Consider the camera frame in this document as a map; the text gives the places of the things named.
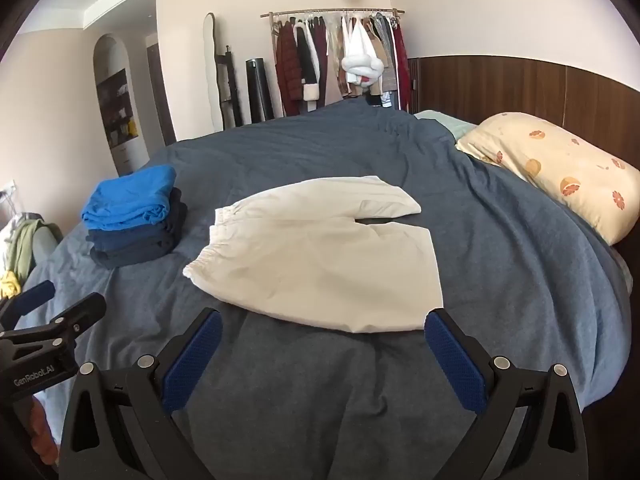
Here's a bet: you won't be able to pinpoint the wooden clothes rail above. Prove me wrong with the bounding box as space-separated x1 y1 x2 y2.
260 7 406 36

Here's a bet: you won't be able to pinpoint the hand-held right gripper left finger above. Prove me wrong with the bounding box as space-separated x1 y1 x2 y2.
59 307 223 480

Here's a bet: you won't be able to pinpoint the arched wall niche shelf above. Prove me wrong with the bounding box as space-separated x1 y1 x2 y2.
93 34 151 176

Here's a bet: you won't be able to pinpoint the cream white pants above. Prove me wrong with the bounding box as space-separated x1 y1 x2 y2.
182 176 445 335

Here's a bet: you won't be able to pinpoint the white puffer jacket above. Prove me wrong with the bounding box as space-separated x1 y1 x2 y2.
341 17 386 86

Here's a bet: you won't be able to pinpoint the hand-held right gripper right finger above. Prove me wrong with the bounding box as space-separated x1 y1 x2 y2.
424 308 588 480

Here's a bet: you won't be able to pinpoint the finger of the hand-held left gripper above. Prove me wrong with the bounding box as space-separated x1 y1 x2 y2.
0 292 107 361
0 280 56 333

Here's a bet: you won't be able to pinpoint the navy folded garment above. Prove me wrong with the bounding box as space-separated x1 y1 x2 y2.
87 187 188 255

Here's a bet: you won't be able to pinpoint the light green pillow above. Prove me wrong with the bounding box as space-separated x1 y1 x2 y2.
414 109 478 140

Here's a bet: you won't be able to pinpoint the blue grey duvet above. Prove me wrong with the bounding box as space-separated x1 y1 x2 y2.
22 97 633 480

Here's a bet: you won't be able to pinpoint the person's left hand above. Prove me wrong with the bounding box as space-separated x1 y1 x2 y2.
31 395 60 466

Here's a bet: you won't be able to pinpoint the dark wooden headboard panel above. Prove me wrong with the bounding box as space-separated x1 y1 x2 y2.
407 55 640 176

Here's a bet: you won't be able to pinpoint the bright blue folded garment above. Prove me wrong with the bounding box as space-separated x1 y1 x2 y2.
81 166 177 231

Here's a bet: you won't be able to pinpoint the cream pillow with orange print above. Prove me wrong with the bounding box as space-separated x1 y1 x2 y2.
455 112 640 246

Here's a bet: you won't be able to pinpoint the dark folded garment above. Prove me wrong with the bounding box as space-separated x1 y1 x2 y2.
90 230 182 270

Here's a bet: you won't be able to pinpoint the dark wooden door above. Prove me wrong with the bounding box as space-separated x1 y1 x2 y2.
146 42 177 146

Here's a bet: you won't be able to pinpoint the black ladder rack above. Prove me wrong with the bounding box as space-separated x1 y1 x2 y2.
216 46 244 128

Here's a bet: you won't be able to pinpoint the black tower fan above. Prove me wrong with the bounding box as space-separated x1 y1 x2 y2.
245 58 275 123

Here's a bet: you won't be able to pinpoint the yellow cloth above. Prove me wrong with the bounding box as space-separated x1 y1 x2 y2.
0 270 23 300

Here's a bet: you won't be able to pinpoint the wavy standing mirror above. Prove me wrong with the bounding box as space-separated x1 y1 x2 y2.
202 12 224 133

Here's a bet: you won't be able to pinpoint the row of hanging clothes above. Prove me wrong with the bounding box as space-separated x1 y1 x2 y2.
272 12 413 113

